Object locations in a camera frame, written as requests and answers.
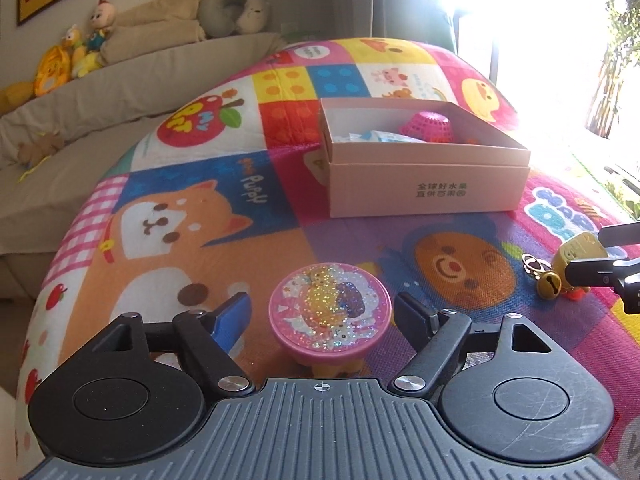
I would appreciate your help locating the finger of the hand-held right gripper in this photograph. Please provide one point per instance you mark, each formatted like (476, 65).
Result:
(620, 234)
(600, 272)

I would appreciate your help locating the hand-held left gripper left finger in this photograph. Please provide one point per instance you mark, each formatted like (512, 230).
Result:
(234, 314)

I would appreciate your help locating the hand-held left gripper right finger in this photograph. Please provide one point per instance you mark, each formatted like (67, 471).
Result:
(416, 312)

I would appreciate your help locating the yellow toy with gold bell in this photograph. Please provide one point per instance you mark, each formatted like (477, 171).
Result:
(580, 252)

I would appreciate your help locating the pink glitter round toy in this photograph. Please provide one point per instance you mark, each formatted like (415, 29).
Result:
(330, 305)

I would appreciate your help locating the pink cardboard box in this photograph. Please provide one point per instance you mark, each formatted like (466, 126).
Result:
(425, 185)

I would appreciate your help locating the colourful cartoon play mat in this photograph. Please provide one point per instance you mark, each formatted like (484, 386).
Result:
(200, 240)

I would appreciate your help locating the tall green plant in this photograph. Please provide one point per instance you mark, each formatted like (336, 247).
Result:
(615, 60)

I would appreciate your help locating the blue tissue packet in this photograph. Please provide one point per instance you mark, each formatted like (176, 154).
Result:
(380, 136)

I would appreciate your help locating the small brown plush toy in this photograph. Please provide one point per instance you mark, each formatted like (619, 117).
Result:
(40, 147)

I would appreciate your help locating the beige sofa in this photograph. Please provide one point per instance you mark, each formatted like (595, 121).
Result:
(75, 110)

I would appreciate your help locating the beige cushion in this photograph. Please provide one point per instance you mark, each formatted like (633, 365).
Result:
(150, 25)

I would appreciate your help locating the grey plush neck pillow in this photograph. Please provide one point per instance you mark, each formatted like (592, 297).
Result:
(235, 10)

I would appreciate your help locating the yellow plush toy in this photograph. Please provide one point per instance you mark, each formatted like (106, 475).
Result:
(52, 67)

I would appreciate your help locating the doll with red hat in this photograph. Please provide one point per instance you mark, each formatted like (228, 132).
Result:
(100, 30)

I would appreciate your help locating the dark window frame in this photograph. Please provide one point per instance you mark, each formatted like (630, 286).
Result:
(495, 60)

